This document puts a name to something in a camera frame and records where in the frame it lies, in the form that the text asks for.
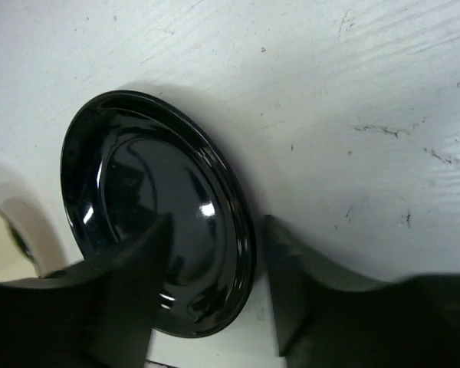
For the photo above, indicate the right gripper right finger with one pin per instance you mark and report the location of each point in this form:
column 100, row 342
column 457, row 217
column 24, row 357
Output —
column 328, row 316

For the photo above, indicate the black glossy plate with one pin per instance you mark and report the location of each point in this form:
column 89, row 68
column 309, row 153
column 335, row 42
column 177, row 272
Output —
column 129, row 157

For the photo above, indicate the cream plate with black spot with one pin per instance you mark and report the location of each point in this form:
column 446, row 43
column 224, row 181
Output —
column 16, row 261

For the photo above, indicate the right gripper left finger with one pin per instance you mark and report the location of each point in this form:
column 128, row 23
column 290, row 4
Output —
column 99, row 312

